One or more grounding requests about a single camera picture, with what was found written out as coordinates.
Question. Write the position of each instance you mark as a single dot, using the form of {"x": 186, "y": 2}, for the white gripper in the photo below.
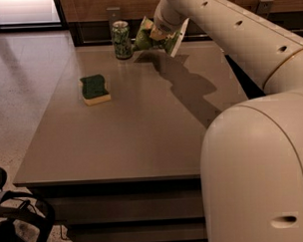
{"x": 162, "y": 23}

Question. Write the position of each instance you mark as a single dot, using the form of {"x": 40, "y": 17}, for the green jalapeno chip bag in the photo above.
{"x": 144, "y": 42}

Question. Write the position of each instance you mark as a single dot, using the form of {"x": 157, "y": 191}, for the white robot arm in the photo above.
{"x": 252, "y": 154}

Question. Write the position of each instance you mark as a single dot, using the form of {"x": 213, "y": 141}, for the green soda can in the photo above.
{"x": 121, "y": 39}

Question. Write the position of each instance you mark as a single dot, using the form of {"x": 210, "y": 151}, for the green yellow sponge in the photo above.
{"x": 94, "y": 90}

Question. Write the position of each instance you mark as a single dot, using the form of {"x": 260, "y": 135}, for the grey drawer cabinet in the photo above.
{"x": 128, "y": 170}

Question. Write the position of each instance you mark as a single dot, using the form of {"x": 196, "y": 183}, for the black chair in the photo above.
{"x": 14, "y": 205}

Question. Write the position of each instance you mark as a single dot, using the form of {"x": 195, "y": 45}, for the left metal bracket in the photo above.
{"x": 114, "y": 15}

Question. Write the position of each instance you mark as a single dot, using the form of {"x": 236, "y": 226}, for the metal bracket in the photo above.
{"x": 263, "y": 8}
{"x": 114, "y": 15}

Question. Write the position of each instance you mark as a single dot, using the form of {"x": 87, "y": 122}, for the metal rail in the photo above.
{"x": 186, "y": 38}

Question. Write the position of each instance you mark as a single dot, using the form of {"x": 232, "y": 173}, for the right metal bracket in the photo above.
{"x": 263, "y": 8}

